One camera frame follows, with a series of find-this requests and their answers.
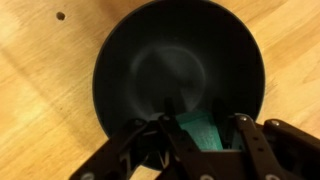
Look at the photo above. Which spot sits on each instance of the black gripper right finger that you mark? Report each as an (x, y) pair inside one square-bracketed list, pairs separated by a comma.
[(274, 150)]

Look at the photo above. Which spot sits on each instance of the small green cube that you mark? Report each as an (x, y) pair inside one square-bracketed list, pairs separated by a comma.
[(202, 128)]

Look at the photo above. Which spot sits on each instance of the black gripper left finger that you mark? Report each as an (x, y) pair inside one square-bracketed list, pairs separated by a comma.
[(161, 144)]

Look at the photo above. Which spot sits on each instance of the black bowl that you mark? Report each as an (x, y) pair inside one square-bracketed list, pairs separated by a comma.
[(194, 52)]

